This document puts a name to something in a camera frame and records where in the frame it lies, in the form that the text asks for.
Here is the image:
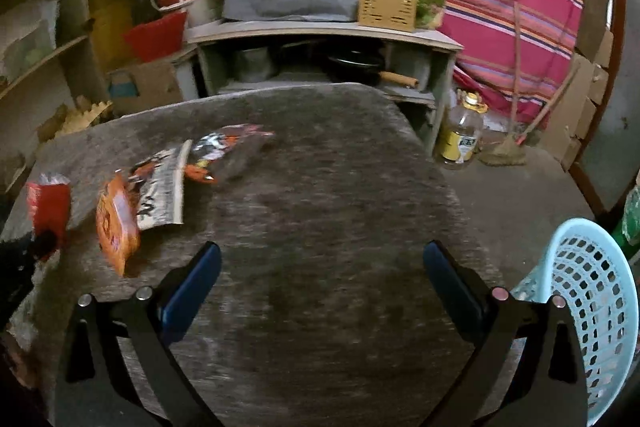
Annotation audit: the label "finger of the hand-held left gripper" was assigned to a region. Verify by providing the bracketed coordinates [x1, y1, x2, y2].
[27, 229, 63, 264]

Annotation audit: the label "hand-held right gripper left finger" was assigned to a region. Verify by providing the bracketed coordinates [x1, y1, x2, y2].
[54, 241, 223, 427]

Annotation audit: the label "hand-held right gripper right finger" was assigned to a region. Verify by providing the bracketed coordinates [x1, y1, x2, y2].
[422, 239, 591, 427]

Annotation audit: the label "red wrapper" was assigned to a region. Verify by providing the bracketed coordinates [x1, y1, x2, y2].
[25, 172, 73, 253]

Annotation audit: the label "orange snack packet blue label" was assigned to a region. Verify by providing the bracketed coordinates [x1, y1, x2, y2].
[95, 172, 142, 278]

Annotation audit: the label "light blue plastic basket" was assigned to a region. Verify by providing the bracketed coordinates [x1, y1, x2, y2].
[510, 218, 640, 413]

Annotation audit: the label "black and white printed wrapper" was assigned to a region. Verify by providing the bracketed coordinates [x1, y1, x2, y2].
[127, 139, 193, 232]

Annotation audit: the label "jagged cardboard piece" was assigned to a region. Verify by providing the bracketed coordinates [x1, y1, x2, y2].
[60, 99, 113, 138]

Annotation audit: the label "straw broom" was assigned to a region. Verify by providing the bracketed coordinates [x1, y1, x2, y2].
[477, 2, 528, 168]

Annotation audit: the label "dark glossy snack packet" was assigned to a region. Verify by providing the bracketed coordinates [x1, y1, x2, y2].
[185, 123, 276, 185]

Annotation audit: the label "plastic oil bottle yellow label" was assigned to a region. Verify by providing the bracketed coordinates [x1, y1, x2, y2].
[437, 91, 488, 170]

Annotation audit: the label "wooden shelf unit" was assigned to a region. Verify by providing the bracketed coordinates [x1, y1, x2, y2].
[0, 0, 108, 192]

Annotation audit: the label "green plastic bag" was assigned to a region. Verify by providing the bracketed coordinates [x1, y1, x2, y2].
[612, 184, 640, 258]

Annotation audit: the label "brown cardboard box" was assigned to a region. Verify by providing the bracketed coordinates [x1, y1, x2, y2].
[107, 57, 186, 108]

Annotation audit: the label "wooden stick with red end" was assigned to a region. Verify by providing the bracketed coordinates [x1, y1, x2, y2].
[515, 67, 581, 146]

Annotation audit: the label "red plastic basin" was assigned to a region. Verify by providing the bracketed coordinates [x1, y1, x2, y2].
[122, 12, 188, 64]

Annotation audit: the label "yellow oil jug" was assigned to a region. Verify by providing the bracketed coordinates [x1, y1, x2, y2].
[87, 0, 133, 72]

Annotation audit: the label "green leafy vegetables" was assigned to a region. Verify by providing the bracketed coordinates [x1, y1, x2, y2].
[415, 0, 447, 30]

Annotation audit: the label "low grey cabinet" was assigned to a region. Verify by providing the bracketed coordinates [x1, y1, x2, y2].
[186, 21, 464, 158]

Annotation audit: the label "wooden chopstick box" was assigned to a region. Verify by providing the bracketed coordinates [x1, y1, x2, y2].
[358, 0, 418, 32]

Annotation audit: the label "cardboard sheets on wall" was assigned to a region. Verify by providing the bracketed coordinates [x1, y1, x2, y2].
[542, 0, 616, 172]

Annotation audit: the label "black pan with wooden handle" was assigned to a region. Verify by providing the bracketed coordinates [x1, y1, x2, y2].
[325, 49, 420, 88]

